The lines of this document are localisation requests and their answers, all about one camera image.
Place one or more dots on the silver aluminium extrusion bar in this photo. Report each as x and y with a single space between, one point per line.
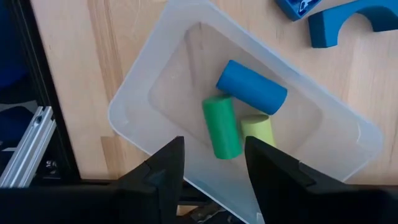
28 149

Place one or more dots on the clear plastic bin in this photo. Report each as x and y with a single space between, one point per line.
174 93

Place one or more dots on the lime green cylinder block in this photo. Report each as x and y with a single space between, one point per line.
257 127

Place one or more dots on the blue arch block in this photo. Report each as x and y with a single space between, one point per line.
326 28

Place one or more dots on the blue cylinder block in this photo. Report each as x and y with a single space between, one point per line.
252 87

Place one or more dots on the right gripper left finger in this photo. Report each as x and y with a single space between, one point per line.
164 174

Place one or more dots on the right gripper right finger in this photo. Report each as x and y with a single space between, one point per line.
273 186

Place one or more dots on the dark blue chair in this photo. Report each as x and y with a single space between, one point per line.
12 46

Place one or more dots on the steel bracket bolts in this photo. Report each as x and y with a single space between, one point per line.
51 168

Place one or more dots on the blue studded brick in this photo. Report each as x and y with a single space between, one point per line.
292 9

